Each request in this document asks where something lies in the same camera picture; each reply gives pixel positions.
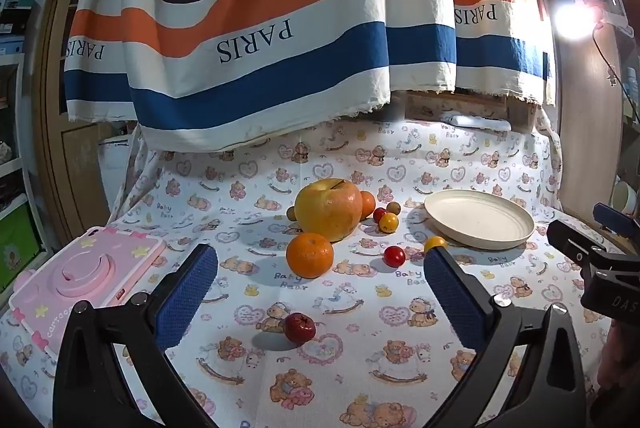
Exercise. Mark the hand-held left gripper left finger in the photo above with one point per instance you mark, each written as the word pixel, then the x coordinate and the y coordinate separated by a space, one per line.
pixel 187 298

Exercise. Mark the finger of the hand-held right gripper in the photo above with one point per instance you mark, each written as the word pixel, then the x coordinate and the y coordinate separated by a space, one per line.
pixel 572 244
pixel 614 217

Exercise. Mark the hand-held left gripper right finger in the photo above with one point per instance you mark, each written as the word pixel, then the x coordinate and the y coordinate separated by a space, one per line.
pixel 455 298

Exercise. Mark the yellow cherry tomato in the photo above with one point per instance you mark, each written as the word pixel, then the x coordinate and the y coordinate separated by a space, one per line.
pixel 435 243

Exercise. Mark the red cherry tomato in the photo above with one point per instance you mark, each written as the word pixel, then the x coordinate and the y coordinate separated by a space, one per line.
pixel 394 256
pixel 378 214

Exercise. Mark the cream round plate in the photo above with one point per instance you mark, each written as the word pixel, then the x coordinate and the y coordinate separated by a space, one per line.
pixel 480 218

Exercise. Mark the yellow-orange cherry tomato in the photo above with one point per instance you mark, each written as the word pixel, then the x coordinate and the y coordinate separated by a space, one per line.
pixel 388 222

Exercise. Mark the small brown round fruit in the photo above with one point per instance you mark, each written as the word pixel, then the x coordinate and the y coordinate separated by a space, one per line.
pixel 393 207
pixel 291 212

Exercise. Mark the dark red hawthorn fruit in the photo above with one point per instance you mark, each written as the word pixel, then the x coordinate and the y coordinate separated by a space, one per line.
pixel 300 328

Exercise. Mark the small orange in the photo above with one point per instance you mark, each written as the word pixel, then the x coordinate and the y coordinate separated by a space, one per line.
pixel 368 204

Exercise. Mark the large orange mandarin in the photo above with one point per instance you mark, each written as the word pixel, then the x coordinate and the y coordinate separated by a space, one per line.
pixel 310 255

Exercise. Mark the large yellow apple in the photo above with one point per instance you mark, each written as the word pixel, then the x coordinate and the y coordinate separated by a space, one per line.
pixel 327 210

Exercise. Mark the person's right hand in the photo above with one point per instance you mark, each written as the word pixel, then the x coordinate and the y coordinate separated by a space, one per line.
pixel 620 355

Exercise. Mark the white bowl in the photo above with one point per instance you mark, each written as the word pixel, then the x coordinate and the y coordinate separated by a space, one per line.
pixel 626 198

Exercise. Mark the wooden cabinet panel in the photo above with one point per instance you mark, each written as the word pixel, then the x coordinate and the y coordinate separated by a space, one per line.
pixel 590 133

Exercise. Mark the pink tablet case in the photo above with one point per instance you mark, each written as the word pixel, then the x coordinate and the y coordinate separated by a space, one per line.
pixel 90 273

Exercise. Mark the bear print table cloth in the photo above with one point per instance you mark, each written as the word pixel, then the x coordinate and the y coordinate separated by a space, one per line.
pixel 350 308

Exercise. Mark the small bear sticker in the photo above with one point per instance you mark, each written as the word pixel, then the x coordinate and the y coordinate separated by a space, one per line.
pixel 611 76

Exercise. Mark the white remote control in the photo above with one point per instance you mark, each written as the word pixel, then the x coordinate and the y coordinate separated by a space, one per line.
pixel 475 122

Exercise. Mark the wooden door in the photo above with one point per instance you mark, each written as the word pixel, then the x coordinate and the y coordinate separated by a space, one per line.
pixel 80 168

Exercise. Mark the green box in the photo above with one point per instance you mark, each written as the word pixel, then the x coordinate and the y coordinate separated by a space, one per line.
pixel 17 248

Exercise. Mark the cardboard box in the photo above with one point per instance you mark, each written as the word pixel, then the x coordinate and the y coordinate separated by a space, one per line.
pixel 425 104

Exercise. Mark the bright desk lamp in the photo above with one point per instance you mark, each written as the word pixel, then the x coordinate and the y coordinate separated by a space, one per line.
pixel 575 18

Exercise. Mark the striped hanging cloth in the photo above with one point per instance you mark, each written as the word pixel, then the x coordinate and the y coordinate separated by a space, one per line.
pixel 300 58

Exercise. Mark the stack of storage boxes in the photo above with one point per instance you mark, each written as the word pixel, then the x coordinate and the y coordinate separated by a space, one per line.
pixel 17 13

